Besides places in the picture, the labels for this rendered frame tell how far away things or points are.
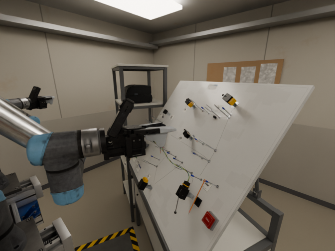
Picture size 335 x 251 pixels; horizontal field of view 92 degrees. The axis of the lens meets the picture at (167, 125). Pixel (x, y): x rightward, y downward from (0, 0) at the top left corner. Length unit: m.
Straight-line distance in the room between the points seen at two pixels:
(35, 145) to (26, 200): 0.86
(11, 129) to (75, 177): 0.22
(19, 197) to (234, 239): 1.26
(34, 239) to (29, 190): 0.47
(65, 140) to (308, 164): 2.97
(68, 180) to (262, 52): 2.82
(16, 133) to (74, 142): 0.19
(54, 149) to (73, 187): 0.11
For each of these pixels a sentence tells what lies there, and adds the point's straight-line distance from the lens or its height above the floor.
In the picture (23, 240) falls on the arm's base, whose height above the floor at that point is 1.18.
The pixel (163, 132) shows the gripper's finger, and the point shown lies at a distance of 0.45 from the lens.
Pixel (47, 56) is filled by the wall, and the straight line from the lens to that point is 3.05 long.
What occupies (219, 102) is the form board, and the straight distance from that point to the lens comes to 1.15.
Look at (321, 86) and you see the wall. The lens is 2.84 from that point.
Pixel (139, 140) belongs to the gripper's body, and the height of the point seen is 1.56.
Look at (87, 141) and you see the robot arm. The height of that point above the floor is 1.58.
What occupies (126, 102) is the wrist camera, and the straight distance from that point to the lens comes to 0.45.
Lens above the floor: 1.73
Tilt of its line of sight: 17 degrees down
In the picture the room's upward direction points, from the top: straight up
